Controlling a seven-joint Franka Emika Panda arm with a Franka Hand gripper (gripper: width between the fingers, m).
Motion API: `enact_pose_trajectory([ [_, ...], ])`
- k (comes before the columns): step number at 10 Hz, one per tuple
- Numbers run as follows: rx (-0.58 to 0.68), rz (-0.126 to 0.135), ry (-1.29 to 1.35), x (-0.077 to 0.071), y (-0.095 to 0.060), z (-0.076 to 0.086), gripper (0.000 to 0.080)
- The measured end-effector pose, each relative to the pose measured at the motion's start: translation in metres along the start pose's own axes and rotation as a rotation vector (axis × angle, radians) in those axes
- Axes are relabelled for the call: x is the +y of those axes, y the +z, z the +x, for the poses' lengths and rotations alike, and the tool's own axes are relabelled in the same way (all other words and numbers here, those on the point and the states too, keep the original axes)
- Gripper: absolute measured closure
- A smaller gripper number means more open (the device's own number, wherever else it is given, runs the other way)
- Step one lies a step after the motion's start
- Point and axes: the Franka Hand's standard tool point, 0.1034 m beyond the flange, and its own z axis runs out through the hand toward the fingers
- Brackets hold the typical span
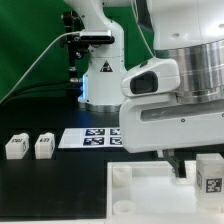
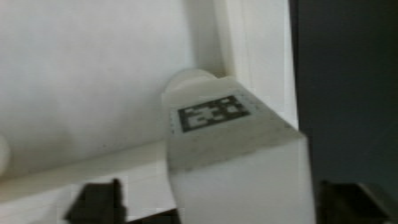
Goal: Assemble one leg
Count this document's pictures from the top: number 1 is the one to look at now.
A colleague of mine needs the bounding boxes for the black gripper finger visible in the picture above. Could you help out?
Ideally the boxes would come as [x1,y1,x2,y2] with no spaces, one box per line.
[163,149,186,178]

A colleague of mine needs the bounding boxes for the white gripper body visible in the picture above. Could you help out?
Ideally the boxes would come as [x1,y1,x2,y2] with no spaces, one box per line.
[119,94,224,153]

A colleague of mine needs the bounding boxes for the white square tabletop part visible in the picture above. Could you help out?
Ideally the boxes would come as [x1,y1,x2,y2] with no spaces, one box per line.
[107,160,224,224]

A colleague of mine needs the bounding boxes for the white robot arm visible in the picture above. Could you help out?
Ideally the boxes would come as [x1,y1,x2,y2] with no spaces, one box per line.
[65,0,224,153]

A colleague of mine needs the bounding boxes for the white marker tag sheet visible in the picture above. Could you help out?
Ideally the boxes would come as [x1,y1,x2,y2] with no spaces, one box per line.
[59,127,122,149]

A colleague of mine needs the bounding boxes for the black cables on table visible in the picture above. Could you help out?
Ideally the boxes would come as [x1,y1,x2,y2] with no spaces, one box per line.
[0,79,83,106]

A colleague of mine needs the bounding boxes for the black camera on stand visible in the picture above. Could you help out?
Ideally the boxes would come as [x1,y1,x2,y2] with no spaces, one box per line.
[59,11,115,85]

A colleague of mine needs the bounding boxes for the white camera cable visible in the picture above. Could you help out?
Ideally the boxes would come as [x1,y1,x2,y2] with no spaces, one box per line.
[0,31,82,105]

